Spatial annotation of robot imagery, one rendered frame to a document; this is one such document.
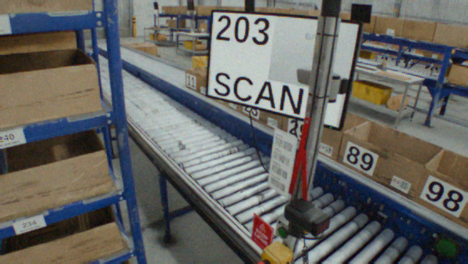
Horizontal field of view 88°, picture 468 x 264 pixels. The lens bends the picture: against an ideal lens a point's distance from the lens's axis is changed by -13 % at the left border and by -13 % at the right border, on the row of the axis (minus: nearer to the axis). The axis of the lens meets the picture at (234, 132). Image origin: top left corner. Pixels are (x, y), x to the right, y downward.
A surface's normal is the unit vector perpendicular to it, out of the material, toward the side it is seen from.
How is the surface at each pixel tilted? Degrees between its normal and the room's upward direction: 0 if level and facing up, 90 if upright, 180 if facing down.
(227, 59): 86
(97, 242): 91
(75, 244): 91
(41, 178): 91
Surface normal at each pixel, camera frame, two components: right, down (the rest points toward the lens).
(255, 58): -0.54, 0.25
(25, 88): 0.59, 0.37
